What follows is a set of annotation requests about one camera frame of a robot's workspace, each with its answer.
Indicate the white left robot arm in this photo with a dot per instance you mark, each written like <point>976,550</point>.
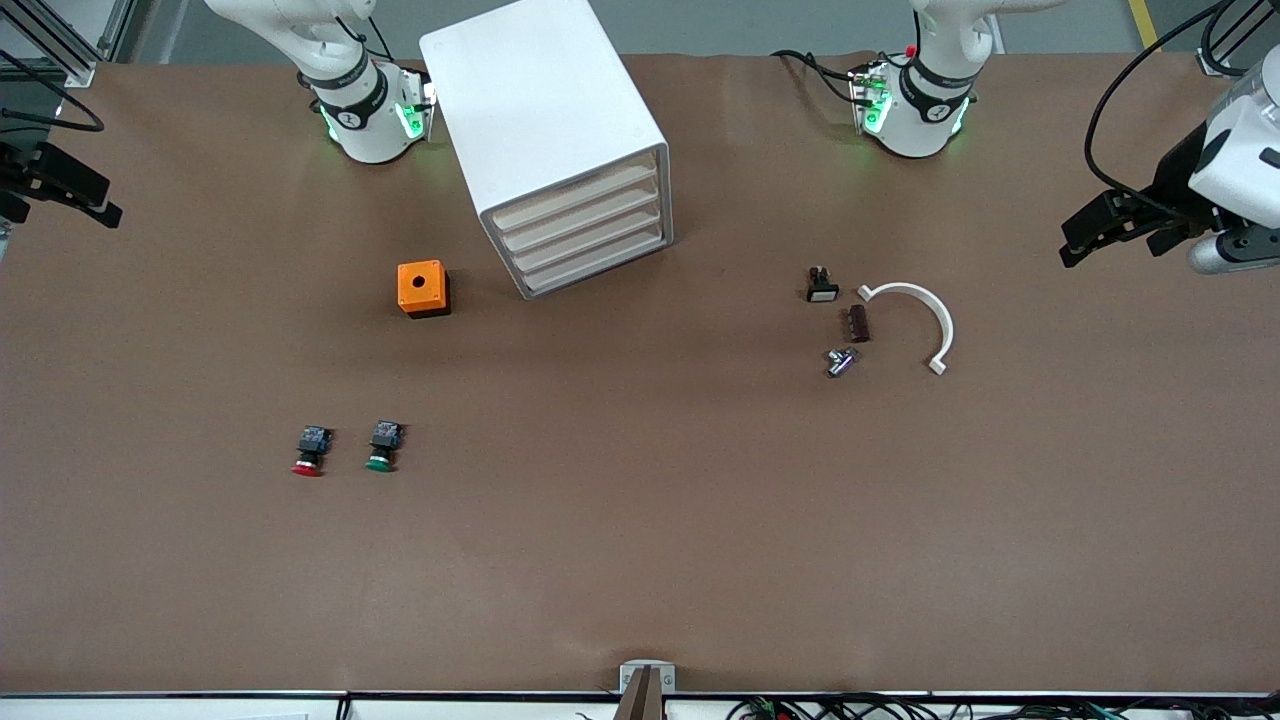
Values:
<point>925,100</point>

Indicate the brown post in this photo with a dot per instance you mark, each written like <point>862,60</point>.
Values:
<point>645,700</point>

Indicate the red push button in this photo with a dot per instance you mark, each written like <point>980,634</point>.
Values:
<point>312,440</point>

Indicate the aluminium frame profile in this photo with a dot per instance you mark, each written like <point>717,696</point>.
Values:
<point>1215,62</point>
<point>60,50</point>

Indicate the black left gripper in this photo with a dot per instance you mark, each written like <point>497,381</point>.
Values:
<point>1172,187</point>

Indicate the white curved plastic bracket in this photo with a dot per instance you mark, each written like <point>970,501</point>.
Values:
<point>940,320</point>

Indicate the green push button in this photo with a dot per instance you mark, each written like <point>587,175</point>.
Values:
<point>385,436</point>

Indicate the grey metal bracket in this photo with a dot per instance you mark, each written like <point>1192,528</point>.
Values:
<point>628,680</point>

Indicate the small silver metal part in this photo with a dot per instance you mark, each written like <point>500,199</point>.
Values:
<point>840,363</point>

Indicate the brown terminal block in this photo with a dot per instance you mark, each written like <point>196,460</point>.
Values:
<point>859,325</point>

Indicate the small black switch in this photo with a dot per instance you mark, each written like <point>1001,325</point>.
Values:
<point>822,292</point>

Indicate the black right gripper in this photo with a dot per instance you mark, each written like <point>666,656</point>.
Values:
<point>22,176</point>

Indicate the white table edge rail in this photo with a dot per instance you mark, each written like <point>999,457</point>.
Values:
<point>150,708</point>

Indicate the orange button enclosure box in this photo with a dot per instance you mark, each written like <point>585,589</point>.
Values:
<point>432,290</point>

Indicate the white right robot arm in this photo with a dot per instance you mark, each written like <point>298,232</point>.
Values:
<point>360,110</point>

